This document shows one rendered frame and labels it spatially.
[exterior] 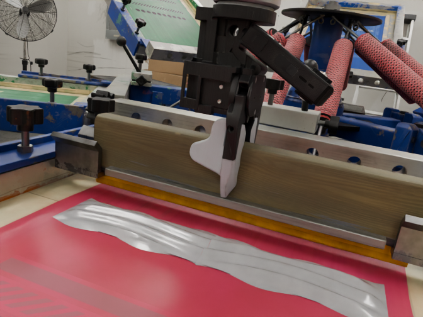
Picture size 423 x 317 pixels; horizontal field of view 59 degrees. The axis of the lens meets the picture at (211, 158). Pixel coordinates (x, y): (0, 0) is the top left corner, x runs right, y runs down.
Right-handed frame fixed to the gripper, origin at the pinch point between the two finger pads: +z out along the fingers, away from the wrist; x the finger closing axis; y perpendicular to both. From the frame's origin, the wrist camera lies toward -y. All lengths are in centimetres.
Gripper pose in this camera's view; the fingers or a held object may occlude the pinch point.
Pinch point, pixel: (236, 183)
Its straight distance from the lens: 46.7
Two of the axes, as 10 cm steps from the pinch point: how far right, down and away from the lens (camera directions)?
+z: -1.3, 9.5, 2.7
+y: -9.3, -2.1, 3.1
